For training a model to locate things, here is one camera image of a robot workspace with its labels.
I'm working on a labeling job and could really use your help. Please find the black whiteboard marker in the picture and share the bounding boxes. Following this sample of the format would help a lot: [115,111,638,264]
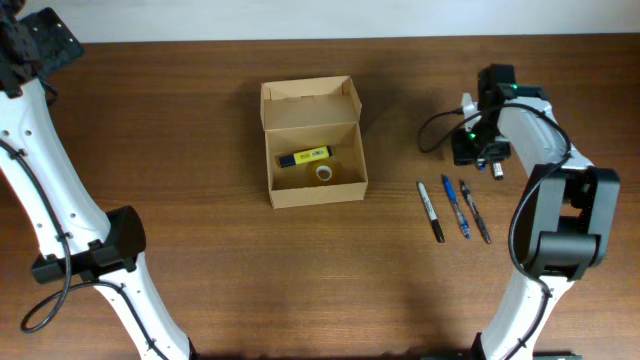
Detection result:
[492,162,504,181]

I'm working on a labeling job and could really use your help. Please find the black sharpie permanent marker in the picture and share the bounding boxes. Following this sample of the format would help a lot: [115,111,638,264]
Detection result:
[416,181,445,243]

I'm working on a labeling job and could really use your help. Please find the yellow clear tape roll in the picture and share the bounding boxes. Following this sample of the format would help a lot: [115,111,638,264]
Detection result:
[306,159,343,186]

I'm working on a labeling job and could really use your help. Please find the yellow highlighter black cap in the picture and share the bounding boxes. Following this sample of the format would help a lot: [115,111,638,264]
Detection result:
[277,146,333,168]

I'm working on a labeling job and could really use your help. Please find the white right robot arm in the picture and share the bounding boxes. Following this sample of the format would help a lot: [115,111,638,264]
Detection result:
[452,64,620,359]

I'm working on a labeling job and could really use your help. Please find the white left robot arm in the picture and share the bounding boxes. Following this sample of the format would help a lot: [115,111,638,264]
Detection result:
[1,1,197,359]

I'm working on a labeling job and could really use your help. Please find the black gel pen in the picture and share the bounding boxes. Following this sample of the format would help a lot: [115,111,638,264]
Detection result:
[459,180,492,244]

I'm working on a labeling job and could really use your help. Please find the blue ballpoint pen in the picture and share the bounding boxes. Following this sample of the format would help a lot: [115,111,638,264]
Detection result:
[441,175,471,240]

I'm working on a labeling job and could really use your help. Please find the open brown cardboard box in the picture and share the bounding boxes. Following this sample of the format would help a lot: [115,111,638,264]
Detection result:
[260,76,368,209]

